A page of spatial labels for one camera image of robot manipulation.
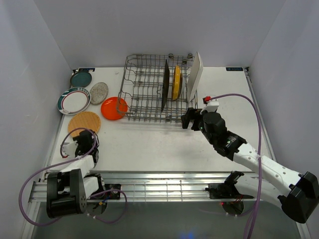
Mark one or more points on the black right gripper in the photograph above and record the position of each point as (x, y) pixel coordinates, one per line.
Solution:
(186, 118)

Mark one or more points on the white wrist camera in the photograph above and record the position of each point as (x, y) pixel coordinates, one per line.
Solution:
(211, 105)
(68, 149)

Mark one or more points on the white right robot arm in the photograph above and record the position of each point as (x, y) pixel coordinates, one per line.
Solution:
(295, 193)

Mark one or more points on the black label back left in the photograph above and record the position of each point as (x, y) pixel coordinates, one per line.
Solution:
(84, 69)

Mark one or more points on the dark teal round plate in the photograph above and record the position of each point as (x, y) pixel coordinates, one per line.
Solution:
(81, 79)

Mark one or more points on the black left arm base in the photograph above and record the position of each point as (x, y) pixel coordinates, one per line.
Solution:
(113, 193)

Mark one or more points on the green square glazed plate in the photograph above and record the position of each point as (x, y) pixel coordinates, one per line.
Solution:
(165, 85)

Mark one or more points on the black xdof label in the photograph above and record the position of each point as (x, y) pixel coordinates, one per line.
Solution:
(234, 69)

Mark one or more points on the grey wire dish rack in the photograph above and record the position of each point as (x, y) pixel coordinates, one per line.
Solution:
(142, 84)

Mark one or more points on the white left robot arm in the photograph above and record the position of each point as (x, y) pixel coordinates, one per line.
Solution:
(69, 188)

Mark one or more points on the speckled beige oval plate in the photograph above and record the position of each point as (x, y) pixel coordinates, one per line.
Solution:
(99, 93)

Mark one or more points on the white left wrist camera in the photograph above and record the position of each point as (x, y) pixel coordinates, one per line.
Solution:
(68, 149)

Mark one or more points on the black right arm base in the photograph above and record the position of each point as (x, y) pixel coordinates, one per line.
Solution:
(224, 191)

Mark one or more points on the woven bamboo round plate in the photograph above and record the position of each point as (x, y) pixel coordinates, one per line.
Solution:
(87, 119)

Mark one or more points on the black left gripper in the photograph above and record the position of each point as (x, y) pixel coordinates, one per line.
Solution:
(78, 149)

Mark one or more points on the white rectangular plate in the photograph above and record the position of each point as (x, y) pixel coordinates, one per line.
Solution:
(194, 77)

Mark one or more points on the white plate striped rim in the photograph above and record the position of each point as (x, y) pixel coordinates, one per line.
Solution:
(74, 101)

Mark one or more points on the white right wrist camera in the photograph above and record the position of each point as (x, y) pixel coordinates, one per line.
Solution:
(211, 105)

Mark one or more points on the yellow polka dot plate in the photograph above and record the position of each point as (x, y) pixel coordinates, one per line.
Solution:
(177, 83)

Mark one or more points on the orange round plate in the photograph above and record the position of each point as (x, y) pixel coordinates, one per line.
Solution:
(114, 108)

